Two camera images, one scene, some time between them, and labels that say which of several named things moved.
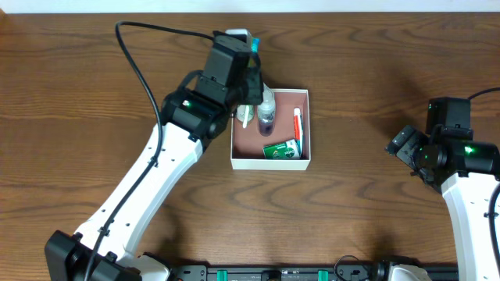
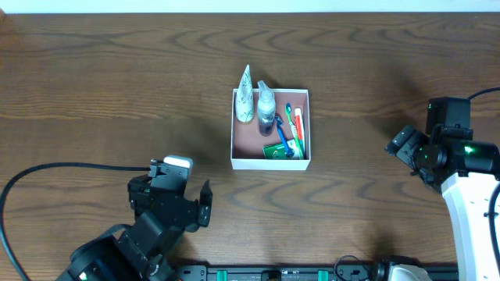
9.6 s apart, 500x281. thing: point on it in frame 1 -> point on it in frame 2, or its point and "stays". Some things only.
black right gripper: x=403 y=144 stays
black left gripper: x=252 y=90 -> x=181 y=208
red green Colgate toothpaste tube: x=298 y=135 stays
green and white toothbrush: x=255 y=48 -> x=288 y=109
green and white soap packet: x=287 y=150 stays
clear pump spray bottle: x=266 y=112 stays
